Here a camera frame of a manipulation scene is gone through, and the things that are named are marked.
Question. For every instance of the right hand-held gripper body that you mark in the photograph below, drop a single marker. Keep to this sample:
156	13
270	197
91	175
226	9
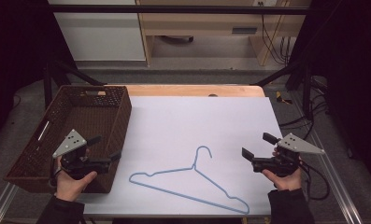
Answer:
282	158

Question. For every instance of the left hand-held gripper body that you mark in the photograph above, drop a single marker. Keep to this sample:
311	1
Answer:
77	160

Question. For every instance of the person's right hand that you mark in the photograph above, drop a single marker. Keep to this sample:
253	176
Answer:
284	180

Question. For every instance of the person's left hand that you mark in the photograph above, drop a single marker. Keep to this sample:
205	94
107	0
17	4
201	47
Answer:
71	185

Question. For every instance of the brown woven basket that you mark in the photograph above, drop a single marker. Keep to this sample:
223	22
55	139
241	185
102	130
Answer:
71	137

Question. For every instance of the yellow and black tool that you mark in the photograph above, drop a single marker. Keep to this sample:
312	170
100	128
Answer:
281	98

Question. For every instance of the white mat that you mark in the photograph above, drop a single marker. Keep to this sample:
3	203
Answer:
192	137

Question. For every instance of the white cabinet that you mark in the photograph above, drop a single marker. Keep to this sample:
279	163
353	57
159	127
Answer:
99	31

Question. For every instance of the light wooden desk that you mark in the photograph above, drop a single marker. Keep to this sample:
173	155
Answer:
205	31

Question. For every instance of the black metal frame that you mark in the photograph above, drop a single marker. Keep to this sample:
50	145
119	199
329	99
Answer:
180	9

